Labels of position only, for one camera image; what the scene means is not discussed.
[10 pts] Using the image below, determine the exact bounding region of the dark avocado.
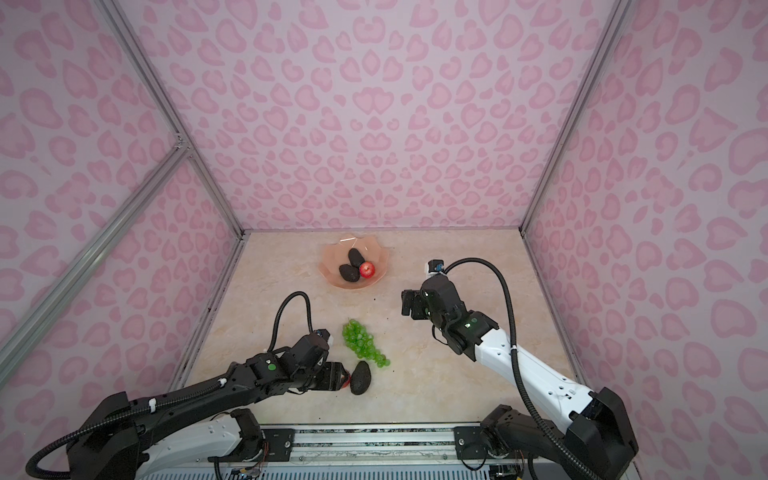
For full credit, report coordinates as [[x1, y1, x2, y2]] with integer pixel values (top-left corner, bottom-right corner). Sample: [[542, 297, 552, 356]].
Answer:
[[338, 264, 361, 283], [349, 361, 372, 396], [347, 248, 366, 269]]

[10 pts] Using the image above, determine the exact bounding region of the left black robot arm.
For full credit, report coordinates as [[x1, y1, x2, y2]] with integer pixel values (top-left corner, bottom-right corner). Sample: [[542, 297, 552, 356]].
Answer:
[[25, 329, 350, 479]]

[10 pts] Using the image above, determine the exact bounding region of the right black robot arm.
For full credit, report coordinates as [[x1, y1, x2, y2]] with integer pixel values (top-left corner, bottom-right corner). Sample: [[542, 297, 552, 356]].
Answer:
[[401, 274, 639, 479]]

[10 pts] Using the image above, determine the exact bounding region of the green fake grape bunch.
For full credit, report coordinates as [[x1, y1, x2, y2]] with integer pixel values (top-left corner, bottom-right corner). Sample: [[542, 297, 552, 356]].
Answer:
[[342, 319, 391, 368]]

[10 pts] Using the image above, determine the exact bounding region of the pink glass fruit bowl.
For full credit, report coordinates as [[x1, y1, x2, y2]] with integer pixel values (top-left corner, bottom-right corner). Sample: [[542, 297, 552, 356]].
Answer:
[[318, 235, 390, 290]]

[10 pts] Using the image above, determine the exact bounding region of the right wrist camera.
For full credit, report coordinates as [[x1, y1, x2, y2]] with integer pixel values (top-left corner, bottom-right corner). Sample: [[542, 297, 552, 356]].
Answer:
[[426, 259, 445, 277]]

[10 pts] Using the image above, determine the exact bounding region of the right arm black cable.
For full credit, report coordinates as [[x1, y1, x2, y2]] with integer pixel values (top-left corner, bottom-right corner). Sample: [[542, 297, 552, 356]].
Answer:
[[440, 257, 601, 480]]

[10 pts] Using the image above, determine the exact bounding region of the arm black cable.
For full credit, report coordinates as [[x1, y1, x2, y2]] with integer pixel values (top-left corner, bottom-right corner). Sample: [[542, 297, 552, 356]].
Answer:
[[266, 290, 316, 355], [440, 257, 601, 480]]

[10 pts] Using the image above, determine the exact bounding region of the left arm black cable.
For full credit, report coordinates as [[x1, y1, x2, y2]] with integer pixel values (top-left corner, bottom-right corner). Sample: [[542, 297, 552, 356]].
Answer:
[[266, 290, 316, 355]]

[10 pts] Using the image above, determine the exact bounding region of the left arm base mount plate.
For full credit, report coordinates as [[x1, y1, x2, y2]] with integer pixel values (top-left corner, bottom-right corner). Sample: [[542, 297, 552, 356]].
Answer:
[[262, 428, 296, 463]]

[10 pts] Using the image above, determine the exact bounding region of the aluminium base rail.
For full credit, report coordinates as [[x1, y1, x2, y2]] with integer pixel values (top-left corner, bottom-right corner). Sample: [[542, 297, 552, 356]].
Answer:
[[119, 422, 637, 480]]

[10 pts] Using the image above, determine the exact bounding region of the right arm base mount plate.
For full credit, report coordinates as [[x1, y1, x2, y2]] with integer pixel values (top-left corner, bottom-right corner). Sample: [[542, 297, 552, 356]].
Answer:
[[452, 426, 491, 463]]

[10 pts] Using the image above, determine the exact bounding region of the diagonal aluminium frame bar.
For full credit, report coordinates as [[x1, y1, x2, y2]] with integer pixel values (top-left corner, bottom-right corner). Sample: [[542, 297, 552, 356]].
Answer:
[[1, 141, 189, 385]]

